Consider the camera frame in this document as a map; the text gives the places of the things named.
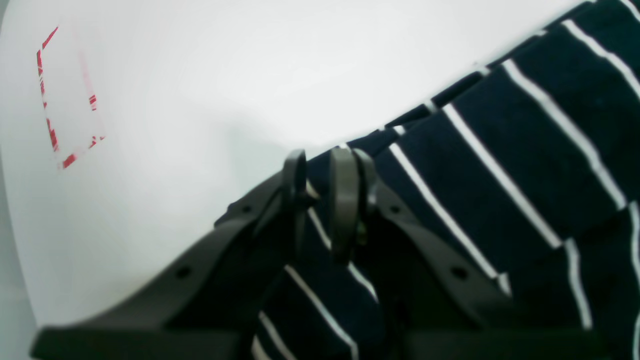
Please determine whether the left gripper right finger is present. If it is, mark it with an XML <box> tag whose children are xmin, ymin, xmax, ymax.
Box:
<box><xmin>328</xmin><ymin>148</ymin><xmax>609</xmax><ymax>360</ymax></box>

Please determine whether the red tape rectangle marking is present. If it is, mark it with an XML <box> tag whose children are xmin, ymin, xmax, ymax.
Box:
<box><xmin>36</xmin><ymin>23</ymin><xmax>106</xmax><ymax>171</ymax></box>

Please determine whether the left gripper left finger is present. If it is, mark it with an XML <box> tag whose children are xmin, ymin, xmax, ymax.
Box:
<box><xmin>30</xmin><ymin>149</ymin><xmax>310</xmax><ymax>360</ymax></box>

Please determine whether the black white striped t-shirt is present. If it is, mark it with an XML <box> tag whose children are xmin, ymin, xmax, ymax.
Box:
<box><xmin>250</xmin><ymin>0</ymin><xmax>640</xmax><ymax>360</ymax></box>

